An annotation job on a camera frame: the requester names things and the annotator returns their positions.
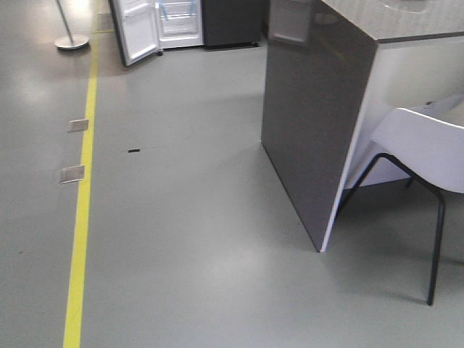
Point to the dark grey fridge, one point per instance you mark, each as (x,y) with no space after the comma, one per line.
(184,24)

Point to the open fridge door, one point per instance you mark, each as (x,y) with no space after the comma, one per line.
(136,29)

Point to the grey kitchen island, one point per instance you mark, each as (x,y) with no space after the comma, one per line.
(334,70)

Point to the steel floor socket plate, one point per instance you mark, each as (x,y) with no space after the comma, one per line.
(72,174)
(78,125)

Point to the white chair with black legs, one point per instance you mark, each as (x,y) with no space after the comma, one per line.
(429,151)

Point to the silver pole stand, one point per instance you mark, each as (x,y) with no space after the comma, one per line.
(69,41)

